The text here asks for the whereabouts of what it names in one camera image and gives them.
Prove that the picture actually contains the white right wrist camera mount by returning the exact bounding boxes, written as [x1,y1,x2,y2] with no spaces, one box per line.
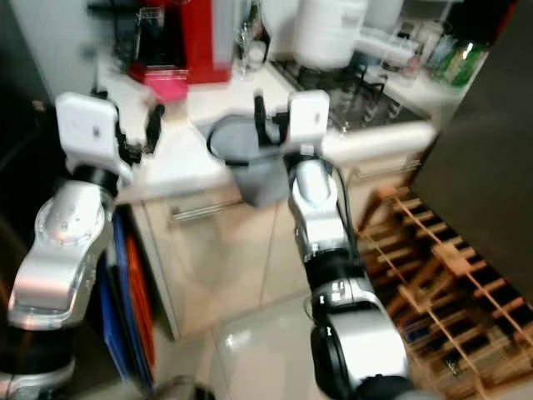
[286,89,331,155]

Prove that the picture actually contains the green liqueur bottle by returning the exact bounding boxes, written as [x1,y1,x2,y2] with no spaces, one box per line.
[246,0,271,47]

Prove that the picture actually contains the orange flat board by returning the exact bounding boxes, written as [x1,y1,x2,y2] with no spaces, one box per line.
[125,233,159,388]

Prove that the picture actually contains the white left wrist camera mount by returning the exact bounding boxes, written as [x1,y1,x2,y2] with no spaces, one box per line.
[54,92,134,184]

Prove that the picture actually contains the white rice cooker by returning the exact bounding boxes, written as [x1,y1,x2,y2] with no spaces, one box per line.
[291,0,371,70]

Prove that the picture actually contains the green food package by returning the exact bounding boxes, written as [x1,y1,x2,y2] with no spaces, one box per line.
[433,37,488,87]

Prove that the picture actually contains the tall dark steel appliance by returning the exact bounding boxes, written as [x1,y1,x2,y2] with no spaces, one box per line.
[0,0,105,376]

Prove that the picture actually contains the wooden wine rack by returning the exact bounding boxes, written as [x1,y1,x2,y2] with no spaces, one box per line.
[354,183,533,399]

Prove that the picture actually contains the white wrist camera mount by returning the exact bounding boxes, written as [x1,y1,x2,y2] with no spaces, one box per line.
[286,89,331,155]
[54,92,134,184]

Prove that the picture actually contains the clear wine glass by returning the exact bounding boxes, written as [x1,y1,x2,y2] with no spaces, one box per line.
[235,21,263,78]

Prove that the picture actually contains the clear glass jar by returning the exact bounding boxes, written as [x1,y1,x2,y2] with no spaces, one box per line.
[379,18,438,76]

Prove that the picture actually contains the blue flat board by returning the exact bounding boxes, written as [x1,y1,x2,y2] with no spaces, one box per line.
[96,221,134,393]

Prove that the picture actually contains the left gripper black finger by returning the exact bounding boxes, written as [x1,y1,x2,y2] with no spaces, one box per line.
[144,102,166,155]

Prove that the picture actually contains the grey cloth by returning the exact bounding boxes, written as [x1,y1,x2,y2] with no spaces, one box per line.
[187,112,292,209]

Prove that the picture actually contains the black portafilter handle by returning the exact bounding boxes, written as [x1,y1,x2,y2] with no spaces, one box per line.
[87,2,142,13]

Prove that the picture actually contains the steel gas hob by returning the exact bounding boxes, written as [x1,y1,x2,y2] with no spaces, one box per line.
[271,54,438,133]

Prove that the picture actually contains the red coffee machine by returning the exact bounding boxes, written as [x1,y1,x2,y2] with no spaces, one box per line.
[129,0,234,84]

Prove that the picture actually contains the beige kitchen cabinet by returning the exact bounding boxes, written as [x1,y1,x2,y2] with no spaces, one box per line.
[96,58,442,338]

